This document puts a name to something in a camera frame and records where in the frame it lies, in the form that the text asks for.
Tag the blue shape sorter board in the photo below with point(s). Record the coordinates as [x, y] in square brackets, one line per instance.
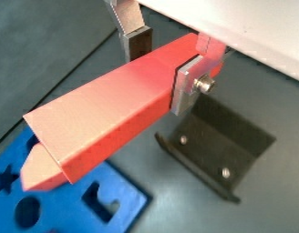
[102, 204]

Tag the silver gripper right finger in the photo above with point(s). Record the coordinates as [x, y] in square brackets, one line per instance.
[194, 74]

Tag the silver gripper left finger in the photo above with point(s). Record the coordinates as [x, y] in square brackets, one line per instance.
[135, 34]

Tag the red rectangular block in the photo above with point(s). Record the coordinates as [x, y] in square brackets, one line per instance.
[85, 125]

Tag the red pentagon block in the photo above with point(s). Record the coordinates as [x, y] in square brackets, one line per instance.
[41, 173]

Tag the black curved fixture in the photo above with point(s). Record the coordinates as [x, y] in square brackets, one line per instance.
[217, 143]

